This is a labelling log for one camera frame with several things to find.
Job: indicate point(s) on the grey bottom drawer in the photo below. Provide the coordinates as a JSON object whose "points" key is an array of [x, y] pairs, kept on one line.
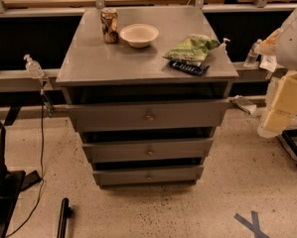
{"points": [[154, 175]]}

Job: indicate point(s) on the grey drawer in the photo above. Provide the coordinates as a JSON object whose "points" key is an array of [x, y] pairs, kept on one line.
{"points": [[147, 115], [124, 151], [154, 175]]}

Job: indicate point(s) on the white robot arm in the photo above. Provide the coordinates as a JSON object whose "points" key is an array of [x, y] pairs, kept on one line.
{"points": [[281, 96]]}

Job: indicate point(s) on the grey top drawer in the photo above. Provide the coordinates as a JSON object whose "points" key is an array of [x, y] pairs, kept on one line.
{"points": [[147, 115]]}

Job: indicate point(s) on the grey drawer cabinet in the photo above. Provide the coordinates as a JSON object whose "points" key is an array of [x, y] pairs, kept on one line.
{"points": [[95, 72]]}

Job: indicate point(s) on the grey middle drawer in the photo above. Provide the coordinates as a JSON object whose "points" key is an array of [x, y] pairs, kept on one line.
{"points": [[124, 151]]}

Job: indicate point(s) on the dark blue snack bar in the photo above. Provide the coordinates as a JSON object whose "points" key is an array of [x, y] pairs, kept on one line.
{"points": [[189, 69]]}

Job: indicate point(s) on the green chip bag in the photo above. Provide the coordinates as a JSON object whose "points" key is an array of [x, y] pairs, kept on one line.
{"points": [[193, 49]]}

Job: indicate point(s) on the white bowl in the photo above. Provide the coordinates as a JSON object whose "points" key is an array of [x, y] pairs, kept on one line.
{"points": [[139, 35]]}

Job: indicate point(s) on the small pump bottle behind cabinet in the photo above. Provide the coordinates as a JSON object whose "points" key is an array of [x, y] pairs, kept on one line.
{"points": [[224, 44]]}

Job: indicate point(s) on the patterned drink can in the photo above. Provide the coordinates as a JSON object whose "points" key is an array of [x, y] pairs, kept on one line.
{"points": [[109, 23]]}

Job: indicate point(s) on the clear plastic water bottle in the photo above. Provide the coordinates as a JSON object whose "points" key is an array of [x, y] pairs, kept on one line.
{"points": [[252, 54]]}

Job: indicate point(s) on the clear sanitizer pump bottle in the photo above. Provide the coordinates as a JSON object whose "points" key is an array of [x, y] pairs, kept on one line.
{"points": [[33, 67]]}

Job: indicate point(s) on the black bar on floor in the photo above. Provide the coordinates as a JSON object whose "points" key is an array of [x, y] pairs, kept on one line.
{"points": [[65, 213]]}

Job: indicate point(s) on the white paper packet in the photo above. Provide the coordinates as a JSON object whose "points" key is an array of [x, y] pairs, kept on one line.
{"points": [[268, 62]]}

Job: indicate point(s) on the black stand leg right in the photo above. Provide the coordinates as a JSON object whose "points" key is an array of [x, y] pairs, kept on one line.
{"points": [[288, 136]]}

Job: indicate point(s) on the blue tape cross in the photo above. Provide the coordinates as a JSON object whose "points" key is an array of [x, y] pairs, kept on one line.
{"points": [[253, 224]]}

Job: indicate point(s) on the black stand base left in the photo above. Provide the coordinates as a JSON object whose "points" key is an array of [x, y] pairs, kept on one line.
{"points": [[11, 184]]}

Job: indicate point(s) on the wrapped packet on rail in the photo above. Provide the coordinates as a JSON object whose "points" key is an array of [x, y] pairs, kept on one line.
{"points": [[244, 104]]}

